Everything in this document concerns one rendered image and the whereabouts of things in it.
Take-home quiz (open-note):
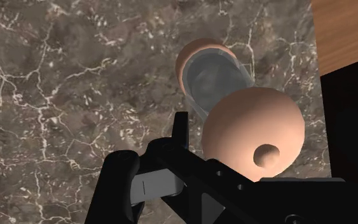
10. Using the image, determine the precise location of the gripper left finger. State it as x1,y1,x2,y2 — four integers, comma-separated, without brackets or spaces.
85,111,258,224

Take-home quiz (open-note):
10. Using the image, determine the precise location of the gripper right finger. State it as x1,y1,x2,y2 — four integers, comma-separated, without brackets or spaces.
252,177,358,224

